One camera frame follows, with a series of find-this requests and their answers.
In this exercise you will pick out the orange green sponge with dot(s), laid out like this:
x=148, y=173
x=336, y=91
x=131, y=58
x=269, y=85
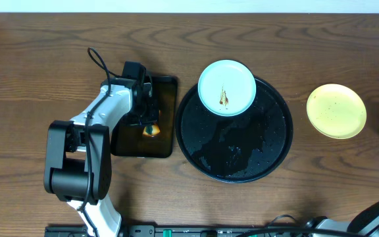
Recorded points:
x=151, y=130

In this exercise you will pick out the black rectangular tray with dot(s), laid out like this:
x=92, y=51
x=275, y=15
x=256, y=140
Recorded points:
x=129, y=140

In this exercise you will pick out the upper mint green plate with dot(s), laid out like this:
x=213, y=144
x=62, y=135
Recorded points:
x=226, y=88

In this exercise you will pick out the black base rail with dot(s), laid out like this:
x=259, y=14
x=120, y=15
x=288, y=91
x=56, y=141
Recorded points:
x=125, y=230

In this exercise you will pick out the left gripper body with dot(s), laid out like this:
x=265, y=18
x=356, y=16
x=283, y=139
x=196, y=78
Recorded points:
x=147, y=119

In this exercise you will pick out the yellow plate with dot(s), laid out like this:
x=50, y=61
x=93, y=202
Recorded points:
x=336, y=111

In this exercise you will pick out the black round tray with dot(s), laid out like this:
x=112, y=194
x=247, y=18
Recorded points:
x=237, y=149

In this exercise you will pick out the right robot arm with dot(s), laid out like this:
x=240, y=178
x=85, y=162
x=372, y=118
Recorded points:
x=366, y=223

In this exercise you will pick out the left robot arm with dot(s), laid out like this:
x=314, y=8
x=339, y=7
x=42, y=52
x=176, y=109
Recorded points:
x=78, y=155

